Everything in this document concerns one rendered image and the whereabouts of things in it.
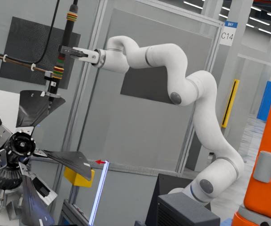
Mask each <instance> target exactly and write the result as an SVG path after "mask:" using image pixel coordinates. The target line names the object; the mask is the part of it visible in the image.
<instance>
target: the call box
mask: <svg viewBox="0 0 271 226"><path fill-rule="evenodd" d="M91 171H92V179H91V181H88V180H87V179H85V178H84V177H83V176H81V175H80V174H78V173H76V172H75V171H73V170H72V169H70V168H68V167H66V168H65V171H64V176H65V177H66V178H67V179H68V180H69V181H70V182H71V183H72V184H73V185H74V186H80V187H91V185H92V181H93V177H94V173H95V171H94V170H91Z"/></svg>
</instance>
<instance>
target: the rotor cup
mask: <svg viewBox="0 0 271 226"><path fill-rule="evenodd" d="M21 142H24V144H25V146H24V147H22V146H21V145H20V143H21ZM3 148H5V150H6V158H7V165H6V166H5V167H4V168H6V169H8V170H12V171H17V170H20V169H19V166H18V163H17V162H21V163H23V164H24V165H27V163H28V161H29V158H30V157H31V156H32V155H33V153H34V152H35V148H36V144H35V141H34V139H33V138H32V137H31V136H30V135H29V134H28V133H25V132H17V133H14V134H13V135H12V136H11V137H10V138H9V139H8V140H7V141H6V142H5V143H4V144H3V146H2V147H1V148H0V150H1V149H3ZM9 151H11V153H10V154H8V153H9ZM25 158H26V159H25ZM24 159H25V160H24Z"/></svg>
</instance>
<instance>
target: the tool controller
mask: <svg viewBox="0 0 271 226"><path fill-rule="evenodd" d="M157 226H220V217H219V216H217V215H216V214H214V213H213V212H211V211H210V210H208V209H207V208H205V207H204V206H202V205H201V204H199V203H198V202H196V201H195V200H193V199H192V198H190V197H189V196H187V195H186V194H184V193H183V192H177V193H171V194H166V195H161V196H158V197H157Z"/></svg>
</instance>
